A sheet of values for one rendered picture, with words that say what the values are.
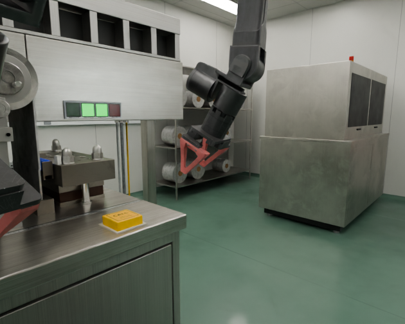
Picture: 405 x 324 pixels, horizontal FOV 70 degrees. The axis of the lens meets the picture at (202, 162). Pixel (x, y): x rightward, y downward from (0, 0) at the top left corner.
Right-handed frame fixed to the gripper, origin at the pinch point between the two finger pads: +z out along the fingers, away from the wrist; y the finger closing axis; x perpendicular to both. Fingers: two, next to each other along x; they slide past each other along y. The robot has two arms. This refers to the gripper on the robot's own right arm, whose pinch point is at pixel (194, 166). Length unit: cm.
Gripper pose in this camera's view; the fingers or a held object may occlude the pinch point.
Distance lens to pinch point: 67.4
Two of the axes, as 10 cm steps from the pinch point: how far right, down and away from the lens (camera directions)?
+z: -4.5, 8.3, 3.4
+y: -4.2, 1.5, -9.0
